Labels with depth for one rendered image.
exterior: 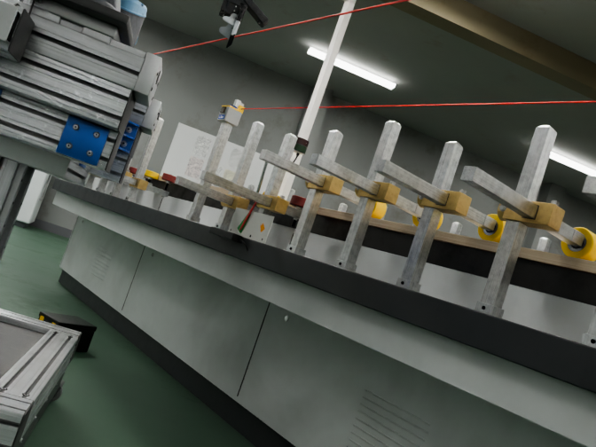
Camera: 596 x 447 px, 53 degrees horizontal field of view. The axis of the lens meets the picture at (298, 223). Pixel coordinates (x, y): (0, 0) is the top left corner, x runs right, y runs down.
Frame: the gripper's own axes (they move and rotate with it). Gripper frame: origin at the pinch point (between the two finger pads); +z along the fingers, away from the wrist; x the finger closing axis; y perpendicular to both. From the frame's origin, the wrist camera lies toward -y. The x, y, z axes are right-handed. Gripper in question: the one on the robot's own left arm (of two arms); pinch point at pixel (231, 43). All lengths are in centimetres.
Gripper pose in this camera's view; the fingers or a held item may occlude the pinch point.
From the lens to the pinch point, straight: 215.6
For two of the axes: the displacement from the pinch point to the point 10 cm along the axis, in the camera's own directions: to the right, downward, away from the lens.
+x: 2.3, 0.1, -9.7
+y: -9.2, -3.3, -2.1
